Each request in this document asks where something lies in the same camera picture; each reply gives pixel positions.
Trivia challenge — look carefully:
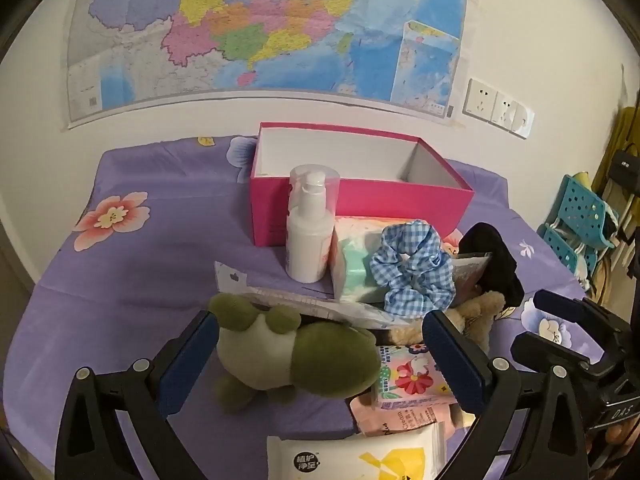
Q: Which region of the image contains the beige teddy bear plush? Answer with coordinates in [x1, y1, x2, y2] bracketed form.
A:
[388, 292, 506, 354]

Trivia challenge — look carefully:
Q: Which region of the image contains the black fabric hair accessory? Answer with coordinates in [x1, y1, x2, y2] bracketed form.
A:
[459, 222, 525, 309]

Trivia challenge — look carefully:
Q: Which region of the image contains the pink floral small tissue pack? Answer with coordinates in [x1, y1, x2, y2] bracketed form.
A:
[372, 344, 456, 410]

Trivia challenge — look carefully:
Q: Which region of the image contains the blue gingham scrunchie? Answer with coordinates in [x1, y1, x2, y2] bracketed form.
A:
[370, 220, 456, 320]

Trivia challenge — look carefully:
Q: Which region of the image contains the white yellow wet wipes pack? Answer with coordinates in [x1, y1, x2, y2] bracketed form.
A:
[267, 422, 446, 480]

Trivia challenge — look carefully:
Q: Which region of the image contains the pink hand cream pouch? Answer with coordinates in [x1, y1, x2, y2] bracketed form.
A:
[349, 393, 475, 439]

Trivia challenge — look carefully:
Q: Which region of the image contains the green frog plush toy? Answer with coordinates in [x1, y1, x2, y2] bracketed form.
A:
[208, 292, 381, 413]

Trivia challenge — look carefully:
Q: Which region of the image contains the clear plastic packet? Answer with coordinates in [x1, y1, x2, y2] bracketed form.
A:
[215, 261, 410, 330]

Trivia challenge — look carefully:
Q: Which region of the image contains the right hand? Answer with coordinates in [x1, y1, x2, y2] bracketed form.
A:
[587, 416, 639, 463]

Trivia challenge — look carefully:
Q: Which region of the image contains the teal perforated storage rack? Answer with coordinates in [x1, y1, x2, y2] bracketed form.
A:
[538, 174, 620, 285]

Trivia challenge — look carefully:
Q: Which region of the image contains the black handbag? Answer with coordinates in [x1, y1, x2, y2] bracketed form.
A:
[608, 150, 640, 196]

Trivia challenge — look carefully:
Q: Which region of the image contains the purple floral tablecloth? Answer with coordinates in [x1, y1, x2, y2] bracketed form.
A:
[3, 136, 585, 479]

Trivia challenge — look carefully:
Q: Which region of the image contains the mustard yellow hanging coat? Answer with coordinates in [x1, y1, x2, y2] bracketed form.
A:
[600, 106, 639, 191]

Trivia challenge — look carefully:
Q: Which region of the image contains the pink cardboard box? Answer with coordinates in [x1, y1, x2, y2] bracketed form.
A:
[250, 122, 474, 246]

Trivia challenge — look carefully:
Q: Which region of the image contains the white pump lotion bottle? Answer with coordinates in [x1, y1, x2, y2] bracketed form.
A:
[285, 164, 341, 284]

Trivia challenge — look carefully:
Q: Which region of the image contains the white wall switch plate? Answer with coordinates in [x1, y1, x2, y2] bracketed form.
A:
[490, 92, 535, 139]

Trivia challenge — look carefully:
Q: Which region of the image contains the white wall socket plate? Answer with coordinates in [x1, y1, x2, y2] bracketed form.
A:
[462, 78, 497, 122]

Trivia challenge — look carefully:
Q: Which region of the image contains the colourful wall map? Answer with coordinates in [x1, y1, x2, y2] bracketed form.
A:
[66, 0, 476, 122]

